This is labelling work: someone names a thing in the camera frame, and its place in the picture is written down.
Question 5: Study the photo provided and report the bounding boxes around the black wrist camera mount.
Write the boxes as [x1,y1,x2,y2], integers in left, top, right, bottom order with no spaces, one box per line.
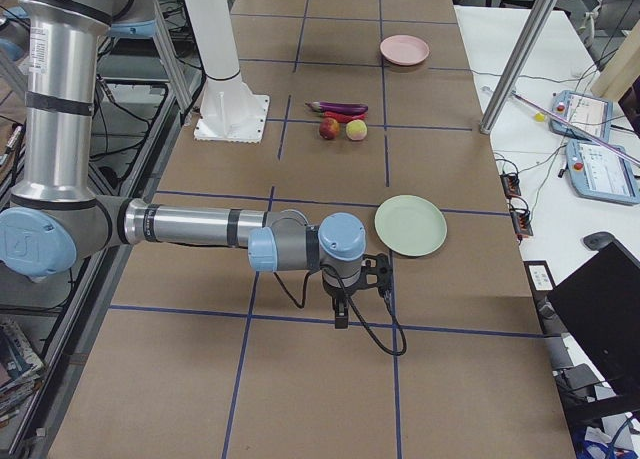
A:
[357,253,393,298]

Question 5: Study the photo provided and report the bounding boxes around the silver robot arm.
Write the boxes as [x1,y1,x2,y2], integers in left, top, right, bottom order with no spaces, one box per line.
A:
[1,0,366,329]

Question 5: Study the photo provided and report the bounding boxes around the reacher grabber stick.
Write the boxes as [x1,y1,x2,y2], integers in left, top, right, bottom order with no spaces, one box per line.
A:
[507,90,639,166]

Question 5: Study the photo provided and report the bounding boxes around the white pedestal column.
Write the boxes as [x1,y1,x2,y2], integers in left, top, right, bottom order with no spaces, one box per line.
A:
[185,0,270,143]

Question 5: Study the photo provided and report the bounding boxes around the teach pendant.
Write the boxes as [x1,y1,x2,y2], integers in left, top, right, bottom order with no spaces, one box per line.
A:
[566,139,639,205]
[550,90,613,143]

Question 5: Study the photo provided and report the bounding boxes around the black computer mouse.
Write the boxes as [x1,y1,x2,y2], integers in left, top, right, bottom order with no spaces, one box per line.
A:
[582,231,615,251]

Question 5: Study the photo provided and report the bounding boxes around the green plate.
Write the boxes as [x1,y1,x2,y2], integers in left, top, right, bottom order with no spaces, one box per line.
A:
[374,195,448,257]

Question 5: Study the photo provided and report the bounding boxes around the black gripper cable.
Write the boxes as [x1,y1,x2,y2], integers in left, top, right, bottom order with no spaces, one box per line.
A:
[272,267,407,356]

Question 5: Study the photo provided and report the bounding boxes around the lower teach pendant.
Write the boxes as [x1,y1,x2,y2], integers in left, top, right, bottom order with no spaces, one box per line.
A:
[566,139,639,205]

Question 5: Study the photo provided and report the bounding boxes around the yellow pink peach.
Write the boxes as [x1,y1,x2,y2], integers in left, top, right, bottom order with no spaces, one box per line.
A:
[345,119,368,142]

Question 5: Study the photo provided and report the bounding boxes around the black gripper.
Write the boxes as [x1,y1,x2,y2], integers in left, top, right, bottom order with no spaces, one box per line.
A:
[321,265,361,329]

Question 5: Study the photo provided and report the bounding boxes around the aluminium frame post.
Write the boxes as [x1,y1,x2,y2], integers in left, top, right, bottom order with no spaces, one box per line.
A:
[479,0,557,134]

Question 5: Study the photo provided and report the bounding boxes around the red green pomegranate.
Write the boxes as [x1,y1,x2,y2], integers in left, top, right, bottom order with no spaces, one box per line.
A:
[318,117,340,140]

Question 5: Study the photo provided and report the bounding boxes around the black monitor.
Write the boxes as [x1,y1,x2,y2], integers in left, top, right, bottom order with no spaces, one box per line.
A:
[547,240,639,394]

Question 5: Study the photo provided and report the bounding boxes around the pink plate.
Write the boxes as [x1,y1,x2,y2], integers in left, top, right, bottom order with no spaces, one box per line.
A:
[379,34,430,66]

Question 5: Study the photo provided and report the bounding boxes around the upper teach pendant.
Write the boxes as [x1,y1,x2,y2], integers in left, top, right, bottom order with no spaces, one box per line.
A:
[550,90,613,143]

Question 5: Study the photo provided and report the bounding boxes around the stack of magazines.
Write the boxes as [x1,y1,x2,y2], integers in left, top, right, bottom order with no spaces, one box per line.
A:
[1,316,45,427]

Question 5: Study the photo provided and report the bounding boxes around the red chili pepper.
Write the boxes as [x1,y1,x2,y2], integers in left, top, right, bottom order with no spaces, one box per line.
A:
[319,111,367,124]

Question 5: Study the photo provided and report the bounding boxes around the orange black connector box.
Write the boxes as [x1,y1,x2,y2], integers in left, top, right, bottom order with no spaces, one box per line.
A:
[500,172,521,199]

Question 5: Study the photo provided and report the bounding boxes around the purple eggplant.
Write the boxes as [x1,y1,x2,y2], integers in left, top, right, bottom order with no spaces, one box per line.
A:
[305,101,368,116]

